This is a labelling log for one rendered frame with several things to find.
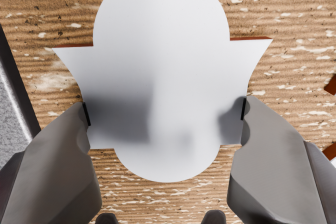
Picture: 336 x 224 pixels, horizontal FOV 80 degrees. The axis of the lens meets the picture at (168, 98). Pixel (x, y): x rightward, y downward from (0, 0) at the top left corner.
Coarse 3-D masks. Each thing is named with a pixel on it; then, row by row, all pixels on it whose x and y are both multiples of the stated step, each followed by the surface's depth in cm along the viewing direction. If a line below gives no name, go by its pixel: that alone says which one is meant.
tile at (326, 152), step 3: (333, 144) 15; (327, 147) 16; (330, 147) 15; (333, 147) 15; (324, 150) 16; (327, 150) 15; (330, 150) 15; (333, 150) 15; (324, 153) 16; (327, 153) 15; (330, 153) 15; (333, 153) 15; (327, 156) 15; (330, 156) 15; (333, 156) 15; (330, 159) 15; (333, 159) 15; (333, 162) 15
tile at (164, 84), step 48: (144, 0) 10; (192, 0) 10; (96, 48) 11; (144, 48) 11; (192, 48) 11; (240, 48) 11; (96, 96) 13; (144, 96) 13; (192, 96) 13; (240, 96) 13; (96, 144) 14; (144, 144) 14; (192, 144) 14
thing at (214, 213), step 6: (210, 210) 6; (216, 210) 6; (102, 216) 6; (108, 216) 6; (114, 216) 6; (204, 216) 6; (210, 216) 6; (216, 216) 6; (222, 216) 6; (96, 222) 6; (102, 222) 6; (108, 222) 6; (114, 222) 6; (204, 222) 5; (210, 222) 5; (216, 222) 5; (222, 222) 5
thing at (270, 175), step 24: (264, 120) 10; (264, 144) 8; (288, 144) 8; (240, 168) 7; (264, 168) 7; (288, 168) 7; (240, 192) 7; (264, 192) 6; (288, 192) 6; (312, 192) 6; (240, 216) 7; (264, 216) 6; (288, 216) 6; (312, 216) 6
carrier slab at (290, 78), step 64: (0, 0) 11; (64, 0) 11; (256, 0) 11; (320, 0) 11; (64, 64) 13; (256, 64) 13; (320, 64) 13; (320, 128) 15; (128, 192) 18; (192, 192) 18
